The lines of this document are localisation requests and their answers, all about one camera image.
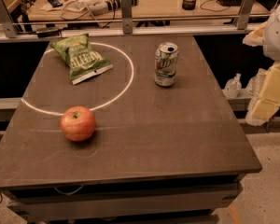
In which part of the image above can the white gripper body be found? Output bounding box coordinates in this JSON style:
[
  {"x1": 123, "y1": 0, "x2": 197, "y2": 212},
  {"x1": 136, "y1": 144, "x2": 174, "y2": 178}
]
[{"x1": 263, "y1": 5, "x2": 280, "y2": 61}]

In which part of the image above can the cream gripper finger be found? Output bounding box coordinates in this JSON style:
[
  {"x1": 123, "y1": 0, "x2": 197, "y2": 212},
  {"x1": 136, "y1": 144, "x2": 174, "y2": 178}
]
[
  {"x1": 245, "y1": 62, "x2": 280, "y2": 126},
  {"x1": 243, "y1": 22, "x2": 267, "y2": 47}
]

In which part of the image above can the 7up soda can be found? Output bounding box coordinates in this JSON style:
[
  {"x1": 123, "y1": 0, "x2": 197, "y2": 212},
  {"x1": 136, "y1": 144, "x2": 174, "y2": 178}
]
[{"x1": 154, "y1": 42, "x2": 178, "y2": 87}]

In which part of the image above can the red apple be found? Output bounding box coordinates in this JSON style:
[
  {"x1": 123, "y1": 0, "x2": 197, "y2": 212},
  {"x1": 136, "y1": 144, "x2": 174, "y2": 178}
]
[{"x1": 60, "y1": 106, "x2": 96, "y2": 142}]

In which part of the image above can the plastic bottle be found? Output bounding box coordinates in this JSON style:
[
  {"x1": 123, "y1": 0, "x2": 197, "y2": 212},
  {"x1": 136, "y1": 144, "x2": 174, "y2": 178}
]
[{"x1": 223, "y1": 73, "x2": 242, "y2": 98}]

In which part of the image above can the black mesh cup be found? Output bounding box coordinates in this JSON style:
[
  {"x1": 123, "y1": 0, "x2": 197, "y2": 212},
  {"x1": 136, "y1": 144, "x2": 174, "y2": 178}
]
[{"x1": 182, "y1": 0, "x2": 197, "y2": 10}]

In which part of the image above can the green chip bag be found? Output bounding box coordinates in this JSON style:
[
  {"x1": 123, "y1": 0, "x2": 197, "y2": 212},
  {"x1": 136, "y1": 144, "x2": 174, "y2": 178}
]
[{"x1": 50, "y1": 35, "x2": 113, "y2": 85}]

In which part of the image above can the right metal bracket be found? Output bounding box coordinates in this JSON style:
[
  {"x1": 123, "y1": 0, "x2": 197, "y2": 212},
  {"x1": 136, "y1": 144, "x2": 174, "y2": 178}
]
[{"x1": 235, "y1": 0, "x2": 255, "y2": 30}]

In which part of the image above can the metal bracket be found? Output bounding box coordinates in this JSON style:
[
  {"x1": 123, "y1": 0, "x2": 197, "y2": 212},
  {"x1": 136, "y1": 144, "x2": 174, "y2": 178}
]
[
  {"x1": 235, "y1": 0, "x2": 255, "y2": 30},
  {"x1": 120, "y1": 0, "x2": 133, "y2": 35},
  {"x1": 0, "y1": 0, "x2": 18, "y2": 38}
]

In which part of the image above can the middle metal bracket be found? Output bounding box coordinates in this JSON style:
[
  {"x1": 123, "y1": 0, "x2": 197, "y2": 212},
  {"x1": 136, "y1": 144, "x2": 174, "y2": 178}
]
[{"x1": 120, "y1": 0, "x2": 133, "y2": 35}]

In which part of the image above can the black device on rail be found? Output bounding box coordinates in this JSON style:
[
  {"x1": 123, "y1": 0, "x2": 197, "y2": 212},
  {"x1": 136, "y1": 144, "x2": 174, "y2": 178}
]
[{"x1": 36, "y1": 27, "x2": 60, "y2": 37}]

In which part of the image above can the white cable under table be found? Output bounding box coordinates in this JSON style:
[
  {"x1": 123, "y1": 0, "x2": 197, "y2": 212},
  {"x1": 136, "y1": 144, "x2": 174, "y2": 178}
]
[{"x1": 53, "y1": 185, "x2": 85, "y2": 196}]

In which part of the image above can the left metal bracket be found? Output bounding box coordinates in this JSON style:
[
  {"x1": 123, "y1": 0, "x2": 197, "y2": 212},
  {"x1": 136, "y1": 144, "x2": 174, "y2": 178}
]
[{"x1": 0, "y1": 0, "x2": 18, "y2": 38}]

